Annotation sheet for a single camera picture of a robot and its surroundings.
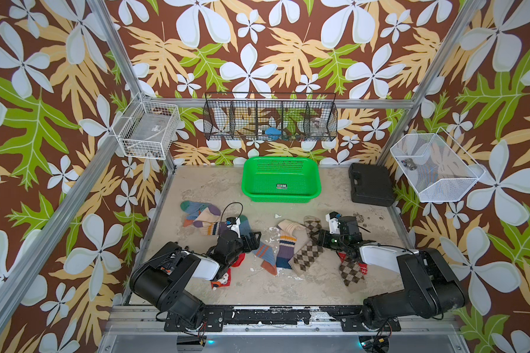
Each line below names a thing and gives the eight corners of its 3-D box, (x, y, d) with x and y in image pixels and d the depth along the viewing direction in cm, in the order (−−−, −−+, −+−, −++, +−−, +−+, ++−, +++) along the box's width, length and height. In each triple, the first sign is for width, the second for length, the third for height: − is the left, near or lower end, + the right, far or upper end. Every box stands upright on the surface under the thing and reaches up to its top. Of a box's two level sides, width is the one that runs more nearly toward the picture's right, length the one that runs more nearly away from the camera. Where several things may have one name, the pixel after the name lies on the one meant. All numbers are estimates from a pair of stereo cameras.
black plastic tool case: (352, 203, 108) (355, 196, 103) (348, 168, 122) (351, 161, 118) (393, 208, 106) (399, 201, 101) (384, 173, 120) (389, 165, 116)
